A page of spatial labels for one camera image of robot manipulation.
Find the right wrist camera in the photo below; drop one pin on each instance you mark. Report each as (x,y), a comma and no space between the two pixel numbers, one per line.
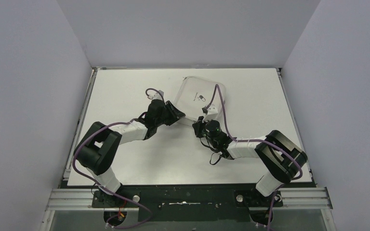
(210,113)

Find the aluminium frame rail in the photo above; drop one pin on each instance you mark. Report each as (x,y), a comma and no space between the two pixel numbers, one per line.
(305,198)

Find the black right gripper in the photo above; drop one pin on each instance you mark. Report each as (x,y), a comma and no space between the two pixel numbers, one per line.
(200,126)

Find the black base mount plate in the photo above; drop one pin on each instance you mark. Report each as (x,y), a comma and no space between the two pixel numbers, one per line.
(183,203)

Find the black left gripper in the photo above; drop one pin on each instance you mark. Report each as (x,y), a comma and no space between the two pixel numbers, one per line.
(168,113)

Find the grey storage box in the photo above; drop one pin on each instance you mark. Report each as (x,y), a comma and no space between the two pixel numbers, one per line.
(196,93)

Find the left side frame rail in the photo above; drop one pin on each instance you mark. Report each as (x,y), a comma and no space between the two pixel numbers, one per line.
(70,200)

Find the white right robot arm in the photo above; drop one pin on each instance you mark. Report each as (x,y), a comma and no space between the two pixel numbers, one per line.
(282,158)

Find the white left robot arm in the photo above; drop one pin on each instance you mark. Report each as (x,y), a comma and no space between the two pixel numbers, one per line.
(96,151)

